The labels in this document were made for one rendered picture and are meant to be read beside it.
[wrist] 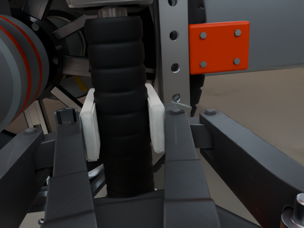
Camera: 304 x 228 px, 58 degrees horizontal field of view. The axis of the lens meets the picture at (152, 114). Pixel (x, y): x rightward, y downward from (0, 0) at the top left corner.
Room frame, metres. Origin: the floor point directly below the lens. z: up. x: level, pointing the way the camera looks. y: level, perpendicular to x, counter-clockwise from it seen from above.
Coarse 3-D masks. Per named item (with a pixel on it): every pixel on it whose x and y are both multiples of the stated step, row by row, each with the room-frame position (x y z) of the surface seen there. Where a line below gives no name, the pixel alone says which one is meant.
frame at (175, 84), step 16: (160, 0) 0.39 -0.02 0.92; (176, 0) 0.40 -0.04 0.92; (160, 16) 0.39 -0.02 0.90; (176, 16) 0.39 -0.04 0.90; (160, 32) 0.39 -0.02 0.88; (176, 32) 0.40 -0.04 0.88; (160, 48) 0.39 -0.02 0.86; (176, 48) 0.39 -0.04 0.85; (160, 64) 0.40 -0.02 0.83; (176, 64) 0.43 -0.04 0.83; (160, 80) 0.43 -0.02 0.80; (176, 80) 0.39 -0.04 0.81; (160, 96) 0.43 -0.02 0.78; (176, 96) 0.43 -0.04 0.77; (96, 192) 0.38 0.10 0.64; (32, 208) 0.38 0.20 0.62; (32, 224) 0.37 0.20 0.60
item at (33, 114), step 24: (48, 0) 0.48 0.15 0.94; (48, 24) 0.48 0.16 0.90; (72, 24) 0.48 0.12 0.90; (144, 24) 0.62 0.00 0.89; (48, 48) 0.52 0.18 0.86; (144, 48) 0.69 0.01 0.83; (72, 72) 0.48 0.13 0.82; (72, 96) 0.49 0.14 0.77; (48, 120) 0.49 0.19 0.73; (0, 144) 0.59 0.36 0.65; (96, 168) 0.46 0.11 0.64
